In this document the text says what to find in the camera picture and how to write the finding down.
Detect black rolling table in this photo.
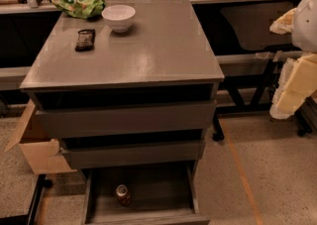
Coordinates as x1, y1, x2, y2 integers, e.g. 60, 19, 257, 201
192, 0, 315, 143

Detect green chip bag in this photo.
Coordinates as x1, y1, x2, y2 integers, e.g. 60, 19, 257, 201
52, 0, 106, 19

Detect grey middle drawer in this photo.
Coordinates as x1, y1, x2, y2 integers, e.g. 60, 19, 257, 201
62, 140, 205, 169

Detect grey top drawer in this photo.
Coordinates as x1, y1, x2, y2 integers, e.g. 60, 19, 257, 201
36, 101, 216, 138

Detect dark snack bar wrapper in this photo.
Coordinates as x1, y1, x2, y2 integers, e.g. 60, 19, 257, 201
75, 29, 95, 52

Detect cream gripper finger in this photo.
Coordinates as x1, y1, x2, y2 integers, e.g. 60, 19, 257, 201
269, 8, 296, 35
269, 54, 317, 120

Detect grey drawer cabinet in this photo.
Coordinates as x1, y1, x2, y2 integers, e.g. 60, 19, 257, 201
19, 0, 226, 225

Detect white bowl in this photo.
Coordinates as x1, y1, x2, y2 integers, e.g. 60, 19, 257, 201
102, 5, 136, 33

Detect grey open bottom drawer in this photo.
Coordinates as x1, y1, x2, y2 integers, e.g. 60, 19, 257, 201
81, 162, 209, 225

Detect brown cardboard box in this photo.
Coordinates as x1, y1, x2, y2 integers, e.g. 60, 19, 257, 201
5, 100, 73, 174

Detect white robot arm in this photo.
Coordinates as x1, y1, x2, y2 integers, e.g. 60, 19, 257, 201
269, 0, 317, 120

